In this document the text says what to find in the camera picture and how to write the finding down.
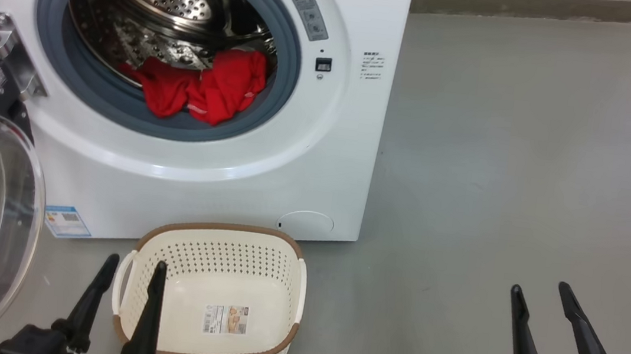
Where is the white front-load washing machine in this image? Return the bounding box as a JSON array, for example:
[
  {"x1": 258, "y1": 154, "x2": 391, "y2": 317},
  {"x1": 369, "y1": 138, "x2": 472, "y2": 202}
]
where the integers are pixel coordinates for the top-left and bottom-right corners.
[{"x1": 0, "y1": 0, "x2": 413, "y2": 274}]

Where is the grey warning sticker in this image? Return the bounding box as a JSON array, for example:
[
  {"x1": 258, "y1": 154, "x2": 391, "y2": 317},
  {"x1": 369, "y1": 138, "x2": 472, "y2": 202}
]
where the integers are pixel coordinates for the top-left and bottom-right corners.
[{"x1": 282, "y1": 0, "x2": 333, "y2": 44}]

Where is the metal door hinge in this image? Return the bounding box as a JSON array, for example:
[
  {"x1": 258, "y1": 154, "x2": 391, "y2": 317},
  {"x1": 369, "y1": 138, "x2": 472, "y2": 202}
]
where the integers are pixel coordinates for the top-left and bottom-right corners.
[{"x1": 0, "y1": 12, "x2": 56, "y2": 105}]

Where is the red and white garment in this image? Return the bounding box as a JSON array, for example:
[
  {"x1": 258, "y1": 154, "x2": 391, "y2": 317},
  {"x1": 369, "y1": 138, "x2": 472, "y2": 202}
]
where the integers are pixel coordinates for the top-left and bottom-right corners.
[{"x1": 115, "y1": 35, "x2": 271, "y2": 131}]

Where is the cream perforated basket brown rim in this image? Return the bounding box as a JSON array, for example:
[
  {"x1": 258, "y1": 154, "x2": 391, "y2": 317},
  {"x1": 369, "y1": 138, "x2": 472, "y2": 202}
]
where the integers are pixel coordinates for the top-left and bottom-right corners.
[{"x1": 105, "y1": 211, "x2": 313, "y2": 354}]

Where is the blue energy label sticker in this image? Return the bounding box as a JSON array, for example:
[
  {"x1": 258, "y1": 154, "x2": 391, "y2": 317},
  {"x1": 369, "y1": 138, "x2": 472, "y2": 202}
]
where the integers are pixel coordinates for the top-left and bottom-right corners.
[{"x1": 42, "y1": 204, "x2": 94, "y2": 242}]

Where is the round white filter cover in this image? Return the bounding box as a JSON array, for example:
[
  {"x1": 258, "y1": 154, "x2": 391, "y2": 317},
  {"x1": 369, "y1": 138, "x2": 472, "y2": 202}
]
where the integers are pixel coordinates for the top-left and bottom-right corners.
[{"x1": 276, "y1": 208, "x2": 336, "y2": 244}]

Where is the printed product label sticker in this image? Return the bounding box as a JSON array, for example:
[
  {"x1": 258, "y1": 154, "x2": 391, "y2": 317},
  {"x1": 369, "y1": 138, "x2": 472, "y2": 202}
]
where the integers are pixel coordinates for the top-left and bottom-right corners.
[{"x1": 203, "y1": 301, "x2": 250, "y2": 337}]

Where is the grey rubber door gasket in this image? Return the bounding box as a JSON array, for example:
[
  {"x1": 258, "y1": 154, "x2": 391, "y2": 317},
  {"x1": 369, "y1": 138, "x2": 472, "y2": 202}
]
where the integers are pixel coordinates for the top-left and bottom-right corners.
[{"x1": 23, "y1": 0, "x2": 308, "y2": 154}]

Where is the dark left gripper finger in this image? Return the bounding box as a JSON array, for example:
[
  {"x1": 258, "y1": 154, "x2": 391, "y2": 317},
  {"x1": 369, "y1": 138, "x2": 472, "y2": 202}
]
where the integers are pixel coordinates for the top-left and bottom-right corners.
[
  {"x1": 121, "y1": 258, "x2": 169, "y2": 354},
  {"x1": 50, "y1": 248, "x2": 121, "y2": 354}
]

